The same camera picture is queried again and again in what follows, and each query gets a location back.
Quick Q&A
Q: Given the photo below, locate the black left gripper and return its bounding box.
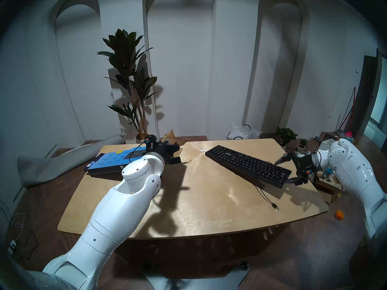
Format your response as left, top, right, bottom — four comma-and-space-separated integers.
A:
154, 142, 181, 165

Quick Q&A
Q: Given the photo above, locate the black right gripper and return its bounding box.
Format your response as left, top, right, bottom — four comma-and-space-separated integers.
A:
274, 153, 317, 186

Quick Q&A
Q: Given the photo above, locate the black keyboard USB cable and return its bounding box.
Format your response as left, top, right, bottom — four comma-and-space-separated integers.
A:
255, 185, 279, 211

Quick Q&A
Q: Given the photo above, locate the black computer keyboard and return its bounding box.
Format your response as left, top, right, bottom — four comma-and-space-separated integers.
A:
205, 145, 292, 189

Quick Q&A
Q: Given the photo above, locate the blue cardboard keyboard box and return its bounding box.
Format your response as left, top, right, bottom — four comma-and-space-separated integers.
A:
84, 130, 188, 175

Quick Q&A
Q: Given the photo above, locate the small green potted plant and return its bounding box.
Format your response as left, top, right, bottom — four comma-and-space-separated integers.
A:
275, 127, 298, 148

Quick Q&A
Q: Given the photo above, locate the flat brown cardboard box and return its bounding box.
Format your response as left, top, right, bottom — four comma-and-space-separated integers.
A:
314, 175, 343, 204

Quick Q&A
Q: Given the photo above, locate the clear plastic bag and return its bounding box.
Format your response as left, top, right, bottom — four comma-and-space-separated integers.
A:
230, 122, 263, 140

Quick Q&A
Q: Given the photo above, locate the dark brown door leaf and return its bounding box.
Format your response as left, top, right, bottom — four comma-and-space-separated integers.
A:
352, 55, 378, 139

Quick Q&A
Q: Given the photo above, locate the tall dark green houseplant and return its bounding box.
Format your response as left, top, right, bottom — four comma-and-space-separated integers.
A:
97, 28, 159, 136

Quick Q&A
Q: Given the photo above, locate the grey floor cushion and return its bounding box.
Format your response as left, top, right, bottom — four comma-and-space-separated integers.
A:
17, 134, 125, 189

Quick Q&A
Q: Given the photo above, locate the black left wrist camera cable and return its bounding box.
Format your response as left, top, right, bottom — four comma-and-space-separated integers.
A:
128, 141, 148, 163

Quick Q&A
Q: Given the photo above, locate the red handled broom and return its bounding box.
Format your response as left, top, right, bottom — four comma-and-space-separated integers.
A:
338, 87, 356, 139

